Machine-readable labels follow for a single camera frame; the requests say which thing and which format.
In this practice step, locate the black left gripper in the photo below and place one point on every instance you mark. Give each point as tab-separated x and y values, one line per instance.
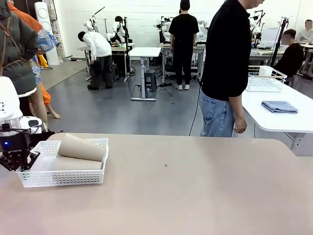
14	145

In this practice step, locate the white perforated plastic basket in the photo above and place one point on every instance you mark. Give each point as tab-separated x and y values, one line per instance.
73	178

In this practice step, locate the blue grey towel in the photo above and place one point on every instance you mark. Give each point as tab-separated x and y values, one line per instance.
280	107

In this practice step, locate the person's right forearm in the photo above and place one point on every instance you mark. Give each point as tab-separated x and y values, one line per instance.
236	107

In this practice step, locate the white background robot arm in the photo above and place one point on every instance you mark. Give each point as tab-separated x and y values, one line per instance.
89	24
254	27
162	27

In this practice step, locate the person's right hand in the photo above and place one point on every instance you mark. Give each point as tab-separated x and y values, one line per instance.
240	126

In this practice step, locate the mannequin in blue patterned garment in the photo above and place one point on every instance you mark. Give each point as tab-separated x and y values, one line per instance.
46	41

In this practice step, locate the dark plastic stool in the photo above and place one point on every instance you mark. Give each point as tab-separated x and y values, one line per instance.
115	72

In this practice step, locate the white tower fan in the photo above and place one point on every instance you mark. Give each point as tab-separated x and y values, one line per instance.
46	29

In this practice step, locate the person in white coat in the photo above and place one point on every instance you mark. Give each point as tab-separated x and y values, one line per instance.
97	49

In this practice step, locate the wood top workbench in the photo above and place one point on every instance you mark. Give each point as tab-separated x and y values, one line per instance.
122	47

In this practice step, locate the grey plastic stool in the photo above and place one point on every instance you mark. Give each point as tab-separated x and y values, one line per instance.
149	78

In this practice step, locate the black stand pole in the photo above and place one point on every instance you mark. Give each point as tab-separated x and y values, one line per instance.
126	44

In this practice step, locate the black power strip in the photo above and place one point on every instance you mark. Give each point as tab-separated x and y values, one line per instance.
166	84

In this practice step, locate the white standing desk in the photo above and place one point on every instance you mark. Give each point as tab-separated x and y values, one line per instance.
145	51

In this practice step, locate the seated person in dark top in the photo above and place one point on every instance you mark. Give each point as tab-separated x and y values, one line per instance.
119	19

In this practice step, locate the grey workbench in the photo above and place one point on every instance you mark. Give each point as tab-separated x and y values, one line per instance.
166	47

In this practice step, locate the standing person in black t-shirt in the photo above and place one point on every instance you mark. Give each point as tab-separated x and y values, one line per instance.
183	39

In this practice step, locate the person in black shirt and jeans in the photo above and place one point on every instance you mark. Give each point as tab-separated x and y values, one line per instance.
225	49

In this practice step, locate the white side table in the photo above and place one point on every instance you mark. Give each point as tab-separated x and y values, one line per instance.
269	122

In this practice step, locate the seated person in black sweater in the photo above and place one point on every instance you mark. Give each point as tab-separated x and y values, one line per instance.
291	58

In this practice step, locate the seated person in grey top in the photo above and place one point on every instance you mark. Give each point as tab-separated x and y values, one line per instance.
305	33

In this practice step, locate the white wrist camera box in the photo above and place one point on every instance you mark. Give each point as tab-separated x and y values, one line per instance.
31	123

